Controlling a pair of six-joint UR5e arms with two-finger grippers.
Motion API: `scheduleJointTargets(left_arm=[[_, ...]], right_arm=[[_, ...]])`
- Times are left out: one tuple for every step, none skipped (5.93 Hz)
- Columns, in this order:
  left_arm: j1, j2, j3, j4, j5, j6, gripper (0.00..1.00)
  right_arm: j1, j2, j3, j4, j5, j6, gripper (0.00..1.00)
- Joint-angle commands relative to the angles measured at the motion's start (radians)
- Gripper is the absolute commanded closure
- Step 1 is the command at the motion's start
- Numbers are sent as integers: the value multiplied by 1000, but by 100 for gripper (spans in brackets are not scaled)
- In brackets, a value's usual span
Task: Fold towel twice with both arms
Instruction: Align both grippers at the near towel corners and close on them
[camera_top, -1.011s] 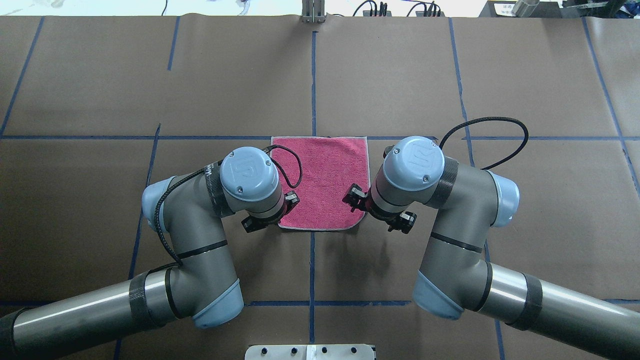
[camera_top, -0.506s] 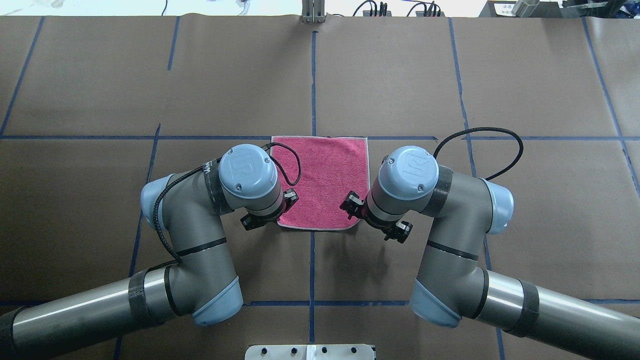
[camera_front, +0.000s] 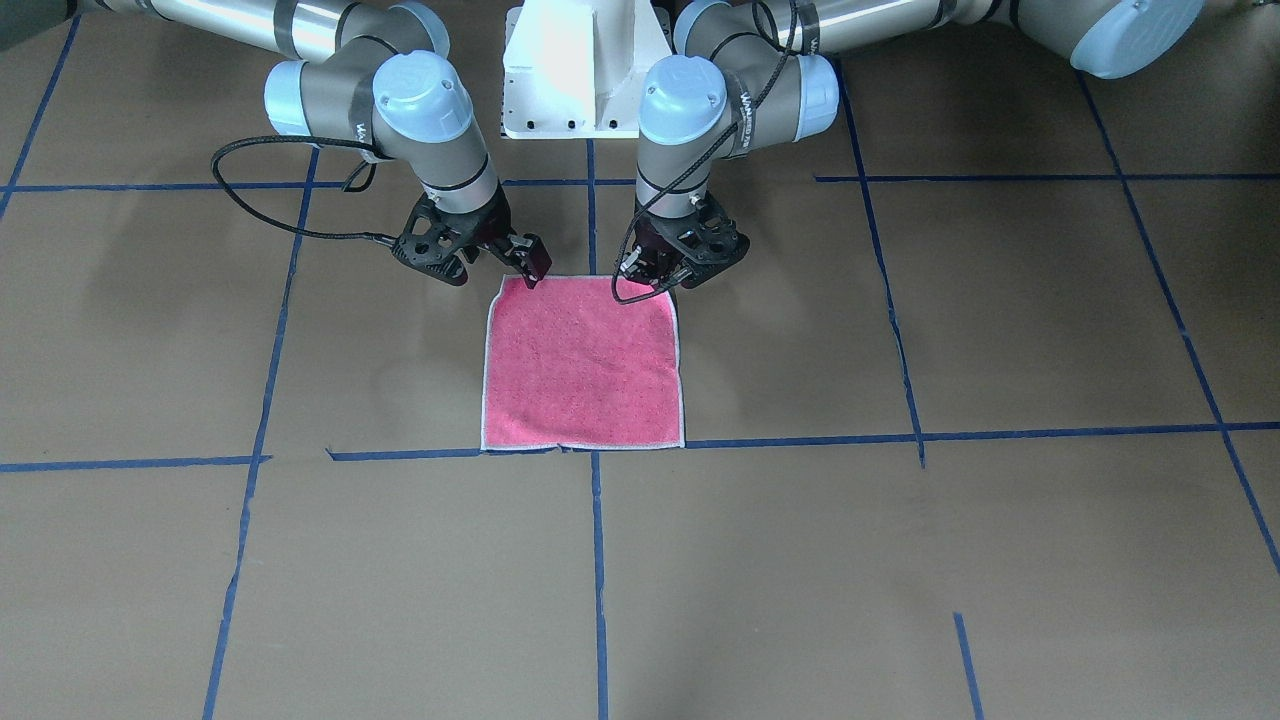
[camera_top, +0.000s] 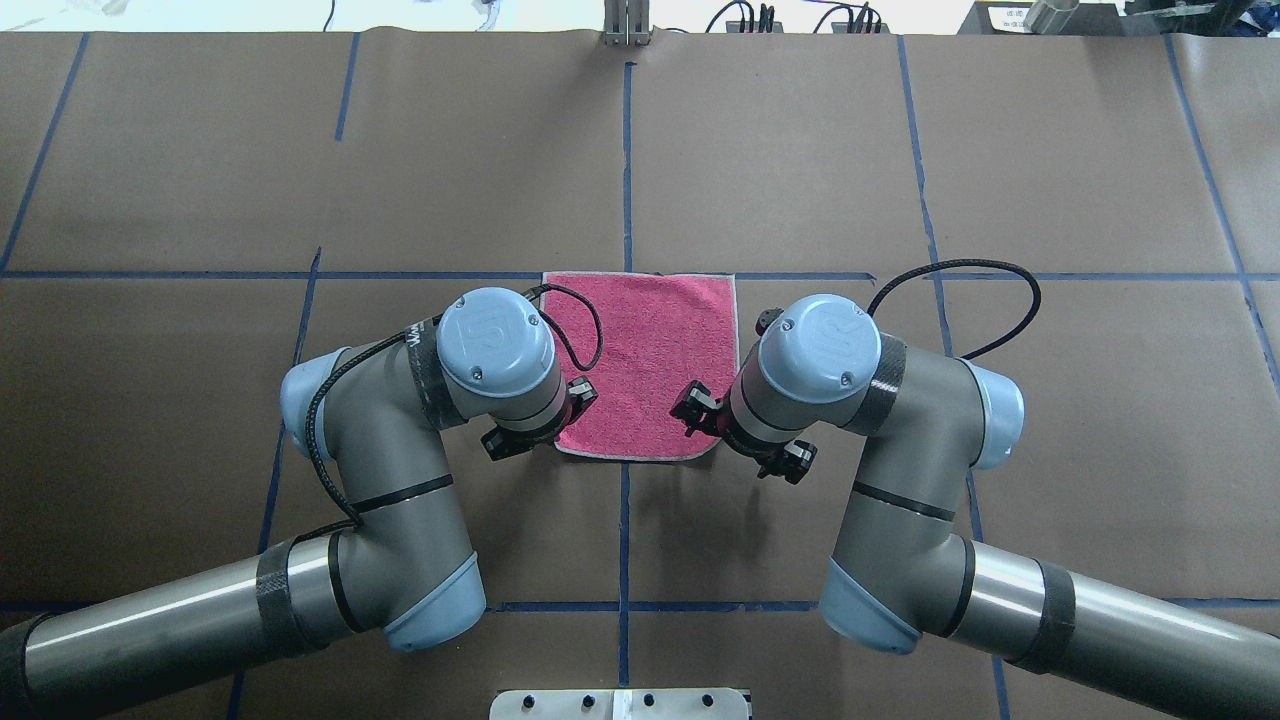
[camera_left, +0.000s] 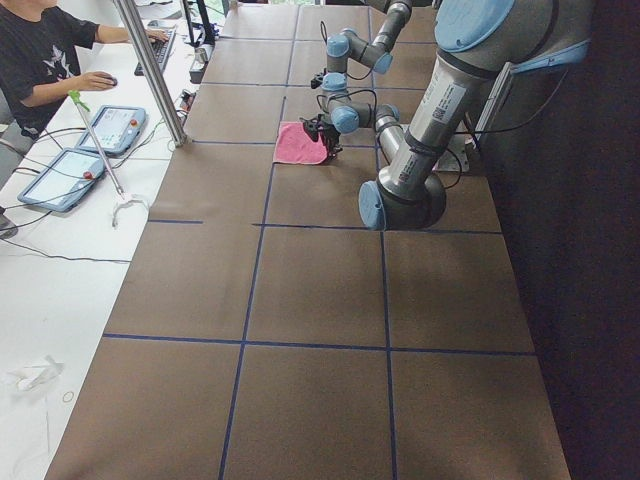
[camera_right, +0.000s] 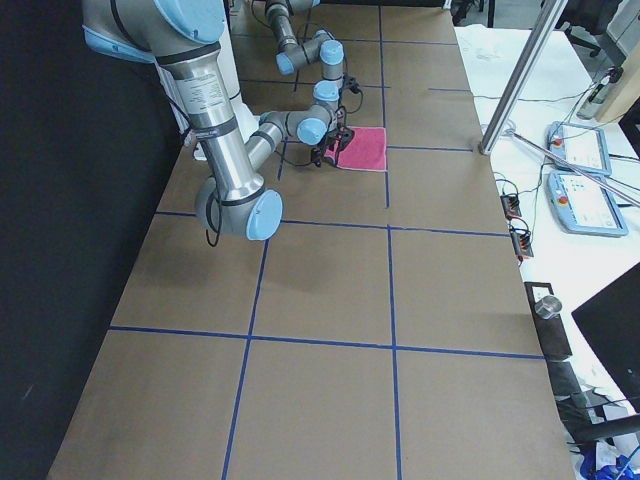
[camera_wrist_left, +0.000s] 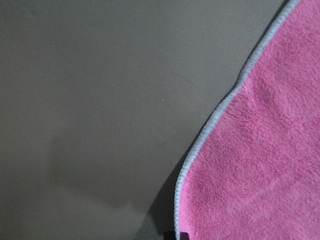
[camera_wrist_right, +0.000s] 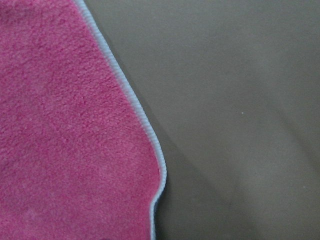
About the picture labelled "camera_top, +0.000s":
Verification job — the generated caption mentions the pink towel with grey back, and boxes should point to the pink towel with grey back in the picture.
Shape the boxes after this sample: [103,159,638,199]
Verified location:
[543,272,740,462]

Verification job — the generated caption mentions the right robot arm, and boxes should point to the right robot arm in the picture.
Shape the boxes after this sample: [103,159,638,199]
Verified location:
[669,293,1279,719]

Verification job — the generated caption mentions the steel cup on black box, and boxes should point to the steel cup on black box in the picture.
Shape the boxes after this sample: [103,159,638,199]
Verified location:
[1021,0,1082,35]

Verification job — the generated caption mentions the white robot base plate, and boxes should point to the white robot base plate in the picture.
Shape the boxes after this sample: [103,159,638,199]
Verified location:
[489,687,754,719]

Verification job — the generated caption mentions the left power strip with plugs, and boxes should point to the left power strip with plugs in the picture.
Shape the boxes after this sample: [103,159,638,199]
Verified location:
[703,1,783,35]

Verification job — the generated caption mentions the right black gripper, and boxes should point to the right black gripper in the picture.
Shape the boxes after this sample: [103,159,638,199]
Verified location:
[669,380,818,486]

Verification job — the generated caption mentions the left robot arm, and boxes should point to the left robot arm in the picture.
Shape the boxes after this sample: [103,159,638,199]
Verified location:
[3,283,600,719]

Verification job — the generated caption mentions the silver aluminium frame post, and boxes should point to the silver aluminium frame post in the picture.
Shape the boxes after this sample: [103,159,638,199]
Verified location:
[602,0,652,47]

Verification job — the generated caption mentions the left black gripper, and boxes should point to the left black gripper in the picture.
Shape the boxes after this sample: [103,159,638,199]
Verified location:
[483,375,599,461]

